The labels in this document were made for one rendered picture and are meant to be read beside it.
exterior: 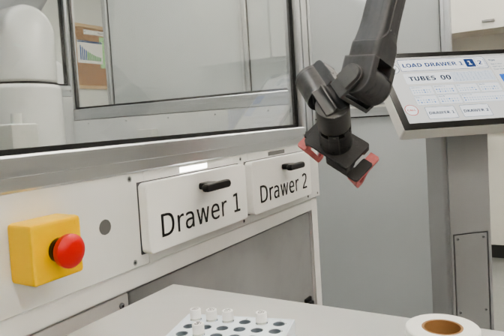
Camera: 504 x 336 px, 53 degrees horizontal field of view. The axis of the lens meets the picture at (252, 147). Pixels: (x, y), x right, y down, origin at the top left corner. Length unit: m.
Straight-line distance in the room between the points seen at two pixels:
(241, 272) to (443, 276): 0.86
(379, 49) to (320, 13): 1.74
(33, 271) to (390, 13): 0.63
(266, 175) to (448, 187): 0.76
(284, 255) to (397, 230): 1.27
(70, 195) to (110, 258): 0.12
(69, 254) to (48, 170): 0.13
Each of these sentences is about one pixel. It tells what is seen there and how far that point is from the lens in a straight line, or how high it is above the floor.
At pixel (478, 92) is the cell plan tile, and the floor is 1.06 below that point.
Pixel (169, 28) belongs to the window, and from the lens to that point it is 0.92.
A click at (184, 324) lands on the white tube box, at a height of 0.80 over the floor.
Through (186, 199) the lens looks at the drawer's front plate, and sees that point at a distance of 0.87.
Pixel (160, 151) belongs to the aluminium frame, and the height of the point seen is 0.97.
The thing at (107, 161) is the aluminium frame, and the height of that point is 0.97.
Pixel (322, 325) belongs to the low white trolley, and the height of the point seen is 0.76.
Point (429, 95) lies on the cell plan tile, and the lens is 1.62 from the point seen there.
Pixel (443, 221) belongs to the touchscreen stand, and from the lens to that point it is 1.73.
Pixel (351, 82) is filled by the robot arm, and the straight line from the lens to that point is 0.81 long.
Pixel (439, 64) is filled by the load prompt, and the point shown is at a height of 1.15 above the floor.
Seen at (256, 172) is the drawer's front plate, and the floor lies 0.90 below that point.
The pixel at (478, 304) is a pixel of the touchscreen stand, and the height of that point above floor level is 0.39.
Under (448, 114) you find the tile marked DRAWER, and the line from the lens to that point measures 1.59.
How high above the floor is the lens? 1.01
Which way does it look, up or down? 3 degrees down
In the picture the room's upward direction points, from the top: 4 degrees counter-clockwise
